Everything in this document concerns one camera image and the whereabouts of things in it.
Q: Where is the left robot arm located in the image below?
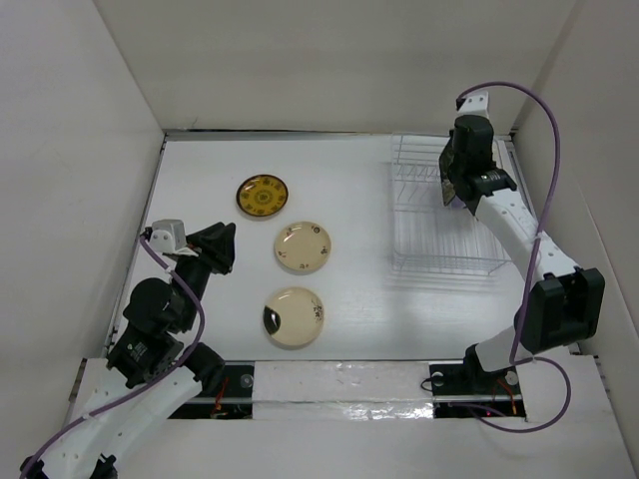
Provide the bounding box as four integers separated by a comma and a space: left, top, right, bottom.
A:
20, 220, 236, 478

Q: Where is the black floral square plate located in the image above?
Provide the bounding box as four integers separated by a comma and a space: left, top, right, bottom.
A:
438, 130, 456, 207

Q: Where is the purple round plate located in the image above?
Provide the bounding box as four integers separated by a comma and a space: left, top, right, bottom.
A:
450, 197, 466, 210

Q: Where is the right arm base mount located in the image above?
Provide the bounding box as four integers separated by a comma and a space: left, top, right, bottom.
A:
420, 362, 526, 419

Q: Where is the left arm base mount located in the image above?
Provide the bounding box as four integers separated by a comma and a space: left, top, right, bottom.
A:
170, 362, 255, 420

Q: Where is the white wire dish rack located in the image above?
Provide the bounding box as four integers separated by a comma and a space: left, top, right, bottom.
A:
390, 134, 510, 275

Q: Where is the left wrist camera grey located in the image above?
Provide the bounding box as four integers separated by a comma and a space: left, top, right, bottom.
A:
149, 219, 189, 254

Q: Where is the cream plate black spot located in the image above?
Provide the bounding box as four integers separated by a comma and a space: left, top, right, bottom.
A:
262, 286, 324, 349

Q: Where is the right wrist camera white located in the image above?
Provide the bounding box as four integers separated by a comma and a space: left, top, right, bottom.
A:
455, 90, 489, 119

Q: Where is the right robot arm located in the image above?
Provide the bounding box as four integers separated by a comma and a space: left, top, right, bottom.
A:
440, 114, 605, 392

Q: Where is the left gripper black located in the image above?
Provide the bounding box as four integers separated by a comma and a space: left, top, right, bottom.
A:
173, 221, 236, 329

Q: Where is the brown yellow round plate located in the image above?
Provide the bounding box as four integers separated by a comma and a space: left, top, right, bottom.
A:
236, 174, 290, 219

